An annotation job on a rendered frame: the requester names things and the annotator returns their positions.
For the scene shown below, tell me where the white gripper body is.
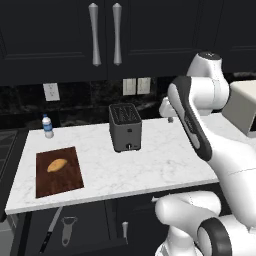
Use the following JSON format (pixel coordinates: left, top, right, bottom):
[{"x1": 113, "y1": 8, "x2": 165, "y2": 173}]
[{"x1": 158, "y1": 97, "x2": 178, "y2": 119}]

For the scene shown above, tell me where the yellow-brown potato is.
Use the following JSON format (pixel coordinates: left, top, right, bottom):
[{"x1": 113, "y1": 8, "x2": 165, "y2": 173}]
[{"x1": 46, "y1": 158, "x2": 69, "y2": 174}]

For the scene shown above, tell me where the dark brown cutting board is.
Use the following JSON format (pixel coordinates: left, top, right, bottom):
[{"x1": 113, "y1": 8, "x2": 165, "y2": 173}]
[{"x1": 35, "y1": 146, "x2": 85, "y2": 199}]

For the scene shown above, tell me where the dark grey toaster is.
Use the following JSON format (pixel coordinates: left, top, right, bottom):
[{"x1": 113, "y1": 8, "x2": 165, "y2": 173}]
[{"x1": 108, "y1": 102, "x2": 143, "y2": 154}]

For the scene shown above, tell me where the beige boxy appliance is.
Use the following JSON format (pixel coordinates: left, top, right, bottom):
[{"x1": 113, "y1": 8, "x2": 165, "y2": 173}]
[{"x1": 221, "y1": 79, "x2": 256, "y2": 137}]

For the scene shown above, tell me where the black base cupboard door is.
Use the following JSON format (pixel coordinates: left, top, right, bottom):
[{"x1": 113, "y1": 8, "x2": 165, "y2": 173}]
[{"x1": 114, "y1": 194, "x2": 169, "y2": 256}]

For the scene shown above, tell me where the clear water bottle blue label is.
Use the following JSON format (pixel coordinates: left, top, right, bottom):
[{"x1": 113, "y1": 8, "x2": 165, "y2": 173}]
[{"x1": 41, "y1": 113, "x2": 55, "y2": 140}]

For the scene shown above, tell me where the dark open drawer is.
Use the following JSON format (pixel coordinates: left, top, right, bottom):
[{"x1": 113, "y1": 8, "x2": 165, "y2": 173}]
[{"x1": 19, "y1": 200, "x2": 113, "y2": 256}]

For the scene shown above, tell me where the grey peeler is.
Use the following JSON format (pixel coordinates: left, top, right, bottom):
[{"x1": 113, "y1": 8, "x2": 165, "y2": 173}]
[{"x1": 60, "y1": 215, "x2": 79, "y2": 248}]

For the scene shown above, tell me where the white wall switch plate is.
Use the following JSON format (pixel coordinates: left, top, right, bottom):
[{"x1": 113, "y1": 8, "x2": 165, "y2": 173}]
[
  {"x1": 122, "y1": 77, "x2": 138, "y2": 97},
  {"x1": 136, "y1": 76, "x2": 152, "y2": 96}
]

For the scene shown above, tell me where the black wall cupboard door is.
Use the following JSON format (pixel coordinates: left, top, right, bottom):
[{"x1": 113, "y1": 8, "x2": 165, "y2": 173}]
[
  {"x1": 105, "y1": 0, "x2": 219, "y2": 81},
  {"x1": 0, "y1": 0, "x2": 108, "y2": 86},
  {"x1": 213, "y1": 0, "x2": 256, "y2": 75}
]

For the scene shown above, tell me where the long silver cupboard handle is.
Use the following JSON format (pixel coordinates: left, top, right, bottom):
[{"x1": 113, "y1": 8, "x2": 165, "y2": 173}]
[
  {"x1": 87, "y1": 2, "x2": 102, "y2": 67},
  {"x1": 111, "y1": 2, "x2": 124, "y2": 67}
]

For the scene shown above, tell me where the white wall socket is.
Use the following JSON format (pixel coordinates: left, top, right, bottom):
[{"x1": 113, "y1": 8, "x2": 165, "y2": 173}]
[{"x1": 42, "y1": 82, "x2": 61, "y2": 102}]

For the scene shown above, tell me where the black-handled kitchen knife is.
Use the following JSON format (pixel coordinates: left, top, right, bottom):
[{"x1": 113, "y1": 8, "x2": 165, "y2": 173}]
[{"x1": 38, "y1": 206, "x2": 64, "y2": 254}]

